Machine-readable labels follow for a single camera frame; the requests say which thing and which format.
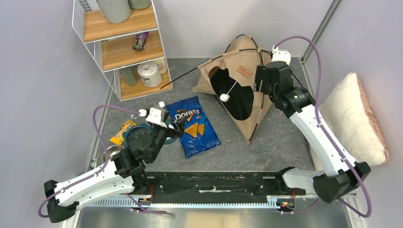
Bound black tent pole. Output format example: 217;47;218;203
224;34;271;144
160;47;273;90

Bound tan pet tent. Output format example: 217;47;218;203
193;34;273;144

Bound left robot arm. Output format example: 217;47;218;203
44;118;185;223

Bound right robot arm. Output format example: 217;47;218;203
253;61;371;203

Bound steel pet bowl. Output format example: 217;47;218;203
107;145;124;159

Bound white fluffy pet cushion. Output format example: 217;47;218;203
319;73;389;166

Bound blue Doritos chip bag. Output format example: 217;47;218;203
166;96;221;159

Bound clear plastic bottle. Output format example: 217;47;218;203
131;101;165;119

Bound white pompom toy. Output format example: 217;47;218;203
219;81;238;102

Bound yellow candy bag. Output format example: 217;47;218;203
109;120;136;145

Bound white ceramic mug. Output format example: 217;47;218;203
154;58;167;75

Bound green can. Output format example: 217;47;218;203
120;67;137;86

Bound brown candy bag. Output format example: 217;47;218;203
133;31;149;51

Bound grey felt basket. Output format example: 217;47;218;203
97;0;131;24
128;0;151;10

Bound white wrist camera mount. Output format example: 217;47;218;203
271;46;291;65

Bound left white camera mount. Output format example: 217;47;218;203
139;107;169;128

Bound white wire wooden shelf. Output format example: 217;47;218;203
72;0;173;101

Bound aluminium corner rail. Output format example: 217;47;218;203
300;0;342;64

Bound black mounting base plate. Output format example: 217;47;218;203
131;171;306;205

